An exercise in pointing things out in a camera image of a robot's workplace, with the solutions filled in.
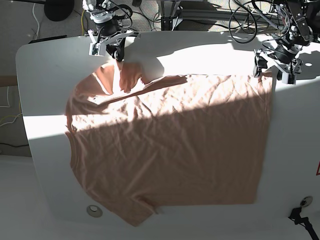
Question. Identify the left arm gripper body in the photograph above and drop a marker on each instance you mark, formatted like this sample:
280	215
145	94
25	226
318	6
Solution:
290	70

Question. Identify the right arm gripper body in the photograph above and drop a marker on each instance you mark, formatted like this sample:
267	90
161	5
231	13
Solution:
98	44

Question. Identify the salmon pink T-shirt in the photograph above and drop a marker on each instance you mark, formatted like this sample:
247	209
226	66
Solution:
182	140

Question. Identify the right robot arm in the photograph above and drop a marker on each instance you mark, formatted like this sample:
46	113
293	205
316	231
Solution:
113	23

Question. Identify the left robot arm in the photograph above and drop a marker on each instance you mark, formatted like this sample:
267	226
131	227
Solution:
301	26

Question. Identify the black round stand base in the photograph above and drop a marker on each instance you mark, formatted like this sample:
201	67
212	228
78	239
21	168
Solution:
58	10

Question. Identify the red warning sticker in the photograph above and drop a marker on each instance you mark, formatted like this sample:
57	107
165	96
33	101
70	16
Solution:
318	170

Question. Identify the metal table grommet right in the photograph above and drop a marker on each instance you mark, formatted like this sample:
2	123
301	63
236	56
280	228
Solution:
306	201

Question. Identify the metal table grommet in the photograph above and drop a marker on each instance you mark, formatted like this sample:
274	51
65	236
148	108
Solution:
94	211
306	201

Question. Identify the metal table grommet left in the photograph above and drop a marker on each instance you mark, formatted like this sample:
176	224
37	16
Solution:
94	211

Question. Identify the aluminium frame post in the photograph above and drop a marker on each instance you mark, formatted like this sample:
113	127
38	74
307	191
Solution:
170	12

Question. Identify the black clamp with cable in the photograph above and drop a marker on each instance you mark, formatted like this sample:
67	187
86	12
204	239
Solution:
303	221

